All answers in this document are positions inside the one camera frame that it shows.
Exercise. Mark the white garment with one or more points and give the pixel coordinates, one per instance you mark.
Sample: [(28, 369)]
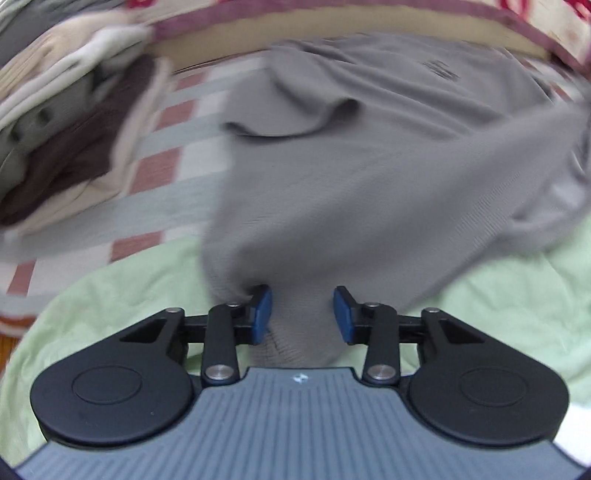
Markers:
[(64, 64)]

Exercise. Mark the grey-green garment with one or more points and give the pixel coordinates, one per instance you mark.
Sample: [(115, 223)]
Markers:
[(21, 138)]

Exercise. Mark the beige mattress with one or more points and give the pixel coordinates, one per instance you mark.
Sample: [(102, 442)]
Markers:
[(351, 25)]

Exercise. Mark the printed quilt with purple ruffle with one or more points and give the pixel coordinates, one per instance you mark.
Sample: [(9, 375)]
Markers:
[(531, 16)]

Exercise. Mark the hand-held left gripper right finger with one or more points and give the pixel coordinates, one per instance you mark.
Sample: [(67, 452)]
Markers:
[(342, 315)]

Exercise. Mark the grey knit garment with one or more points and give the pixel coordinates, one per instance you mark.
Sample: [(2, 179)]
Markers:
[(351, 184)]

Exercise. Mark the light green sheet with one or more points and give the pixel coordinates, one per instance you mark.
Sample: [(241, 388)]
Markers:
[(120, 286)]

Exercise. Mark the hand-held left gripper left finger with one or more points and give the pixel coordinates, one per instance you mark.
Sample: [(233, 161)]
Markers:
[(261, 314)]

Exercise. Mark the pink and blue checkered blanket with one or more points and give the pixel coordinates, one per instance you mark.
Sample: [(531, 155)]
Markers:
[(180, 203)]

